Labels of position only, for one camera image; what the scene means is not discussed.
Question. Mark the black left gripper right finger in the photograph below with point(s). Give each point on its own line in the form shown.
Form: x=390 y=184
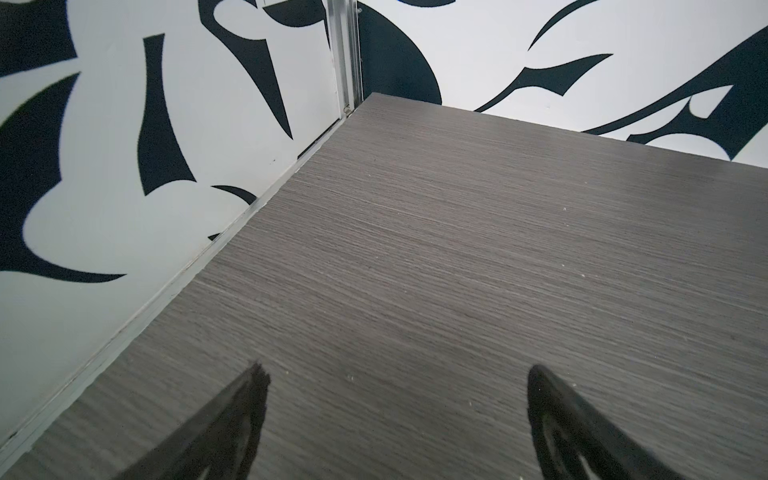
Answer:
x=573 y=440

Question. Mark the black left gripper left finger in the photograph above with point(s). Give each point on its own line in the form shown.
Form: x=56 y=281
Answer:
x=220 y=441

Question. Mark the aluminium corner post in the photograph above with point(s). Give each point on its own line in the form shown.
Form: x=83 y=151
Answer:
x=343 y=30

